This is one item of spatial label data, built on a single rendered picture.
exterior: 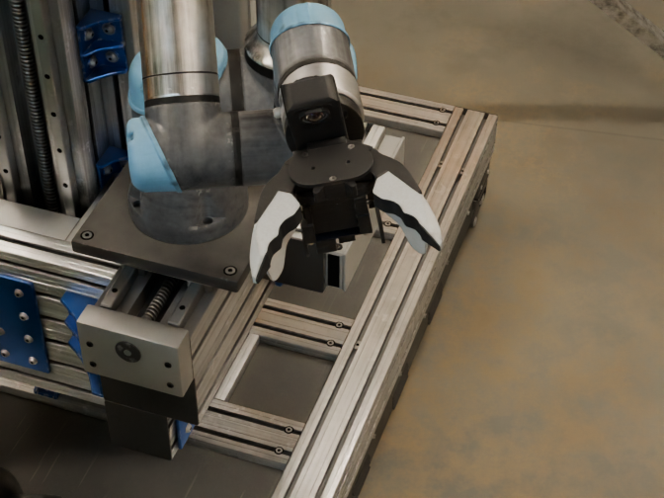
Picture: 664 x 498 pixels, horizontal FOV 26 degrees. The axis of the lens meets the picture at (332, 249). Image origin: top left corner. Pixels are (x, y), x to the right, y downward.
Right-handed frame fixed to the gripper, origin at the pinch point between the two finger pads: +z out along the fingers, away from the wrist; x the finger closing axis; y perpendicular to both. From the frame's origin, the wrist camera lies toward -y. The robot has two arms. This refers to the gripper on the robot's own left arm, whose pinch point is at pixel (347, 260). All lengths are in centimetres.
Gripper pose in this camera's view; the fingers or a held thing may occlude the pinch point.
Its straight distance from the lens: 113.8
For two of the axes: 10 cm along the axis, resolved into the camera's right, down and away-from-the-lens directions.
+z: 1.1, 6.8, -7.2
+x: -9.8, 1.8, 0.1
